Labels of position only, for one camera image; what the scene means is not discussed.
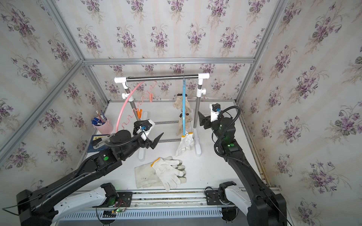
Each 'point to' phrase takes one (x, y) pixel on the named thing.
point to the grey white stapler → (100, 142)
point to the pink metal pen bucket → (107, 128)
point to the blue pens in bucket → (99, 120)
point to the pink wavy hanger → (137, 105)
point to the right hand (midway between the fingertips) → (209, 110)
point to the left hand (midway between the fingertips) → (156, 126)
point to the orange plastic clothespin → (139, 113)
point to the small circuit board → (112, 213)
